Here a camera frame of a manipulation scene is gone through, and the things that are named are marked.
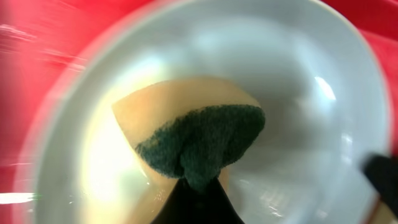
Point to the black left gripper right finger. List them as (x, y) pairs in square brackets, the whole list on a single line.
[(219, 209)]

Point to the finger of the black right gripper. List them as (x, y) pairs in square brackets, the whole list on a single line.
[(381, 172)]

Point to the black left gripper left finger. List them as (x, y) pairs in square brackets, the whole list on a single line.
[(178, 206)]

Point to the green yellow sponge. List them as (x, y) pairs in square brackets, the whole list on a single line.
[(190, 129)]

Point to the light blue plate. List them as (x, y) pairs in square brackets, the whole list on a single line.
[(280, 93)]

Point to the red plastic tray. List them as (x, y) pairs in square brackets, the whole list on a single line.
[(37, 46)]

